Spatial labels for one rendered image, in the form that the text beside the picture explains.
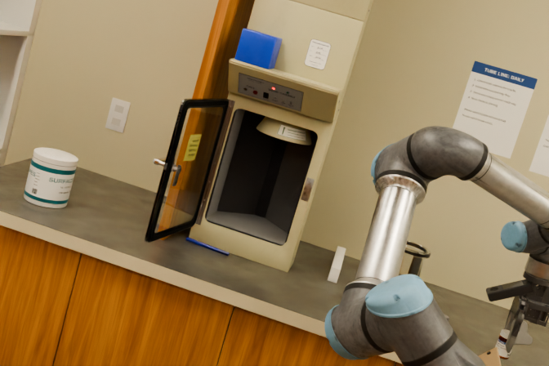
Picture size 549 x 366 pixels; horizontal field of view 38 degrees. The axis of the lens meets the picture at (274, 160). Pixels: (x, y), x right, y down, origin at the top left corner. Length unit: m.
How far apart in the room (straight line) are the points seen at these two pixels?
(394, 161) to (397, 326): 0.45
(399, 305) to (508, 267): 1.37
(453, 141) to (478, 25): 1.01
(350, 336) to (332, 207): 1.23
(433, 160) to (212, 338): 0.83
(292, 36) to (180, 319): 0.86
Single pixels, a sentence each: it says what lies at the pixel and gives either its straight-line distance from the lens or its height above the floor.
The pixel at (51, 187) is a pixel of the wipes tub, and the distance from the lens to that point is 2.42.
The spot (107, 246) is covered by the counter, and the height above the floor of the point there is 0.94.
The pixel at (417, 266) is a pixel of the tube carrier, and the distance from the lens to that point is 2.20.
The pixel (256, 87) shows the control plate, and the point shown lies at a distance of 2.28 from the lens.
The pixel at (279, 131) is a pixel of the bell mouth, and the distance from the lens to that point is 2.36.
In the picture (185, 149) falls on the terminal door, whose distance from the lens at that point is 2.17.
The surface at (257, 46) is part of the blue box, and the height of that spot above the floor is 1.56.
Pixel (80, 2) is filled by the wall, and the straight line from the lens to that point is 2.98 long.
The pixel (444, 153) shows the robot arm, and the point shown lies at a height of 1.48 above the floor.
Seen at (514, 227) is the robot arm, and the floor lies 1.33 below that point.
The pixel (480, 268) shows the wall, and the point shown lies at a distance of 2.83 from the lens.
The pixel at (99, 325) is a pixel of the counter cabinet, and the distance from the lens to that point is 2.33.
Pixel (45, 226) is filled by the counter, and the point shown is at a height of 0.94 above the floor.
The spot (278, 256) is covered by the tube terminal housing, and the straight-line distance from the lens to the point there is 2.41.
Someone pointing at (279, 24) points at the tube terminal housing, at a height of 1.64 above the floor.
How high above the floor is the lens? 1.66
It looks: 10 degrees down
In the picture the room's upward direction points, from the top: 16 degrees clockwise
